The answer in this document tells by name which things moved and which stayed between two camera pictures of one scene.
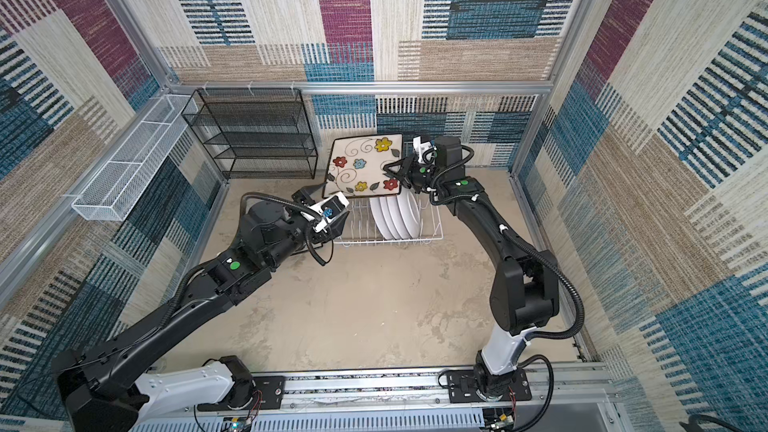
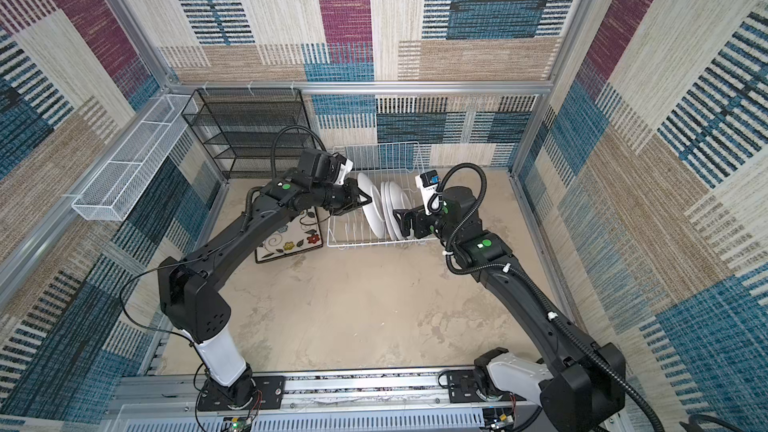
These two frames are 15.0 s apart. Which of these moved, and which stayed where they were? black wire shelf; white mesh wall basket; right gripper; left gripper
Moved: left gripper; right gripper
Stayed: black wire shelf; white mesh wall basket
